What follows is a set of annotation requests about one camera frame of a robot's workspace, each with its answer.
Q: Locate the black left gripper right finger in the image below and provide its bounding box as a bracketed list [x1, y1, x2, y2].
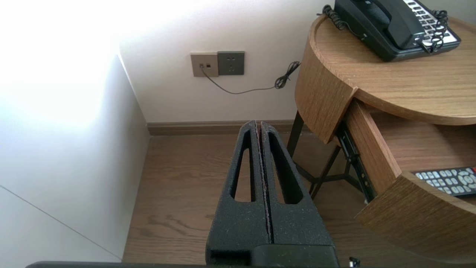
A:
[260, 122, 335, 247]

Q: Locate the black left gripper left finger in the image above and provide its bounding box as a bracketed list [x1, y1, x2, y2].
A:
[206, 120, 270, 265]

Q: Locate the wooden table drawer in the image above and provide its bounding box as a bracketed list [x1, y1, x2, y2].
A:
[344, 99, 476, 265]

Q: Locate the black TV remote control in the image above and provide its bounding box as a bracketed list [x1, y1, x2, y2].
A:
[413, 166, 476, 198]

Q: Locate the wooden skirting board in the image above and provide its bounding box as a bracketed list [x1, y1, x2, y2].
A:
[148, 120, 309, 136]

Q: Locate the dark grey power socket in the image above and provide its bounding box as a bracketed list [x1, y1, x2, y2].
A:
[218, 51, 245, 76]

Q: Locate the round wooden bedside table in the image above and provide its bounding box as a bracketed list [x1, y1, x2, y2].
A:
[286, 14, 476, 203]

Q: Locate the black and white telephone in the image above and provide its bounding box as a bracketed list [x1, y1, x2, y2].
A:
[333, 0, 461, 62]

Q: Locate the black telephone handset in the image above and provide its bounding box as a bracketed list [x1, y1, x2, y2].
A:
[350, 0, 426, 51]

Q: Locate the black metal drawer rail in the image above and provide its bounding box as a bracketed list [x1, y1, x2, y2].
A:
[336, 122, 377, 204]

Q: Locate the thin black phone cable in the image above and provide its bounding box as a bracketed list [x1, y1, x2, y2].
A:
[200, 61, 301, 95]

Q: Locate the beige wall phone socket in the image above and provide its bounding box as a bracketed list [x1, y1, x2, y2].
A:
[190, 52, 219, 77]

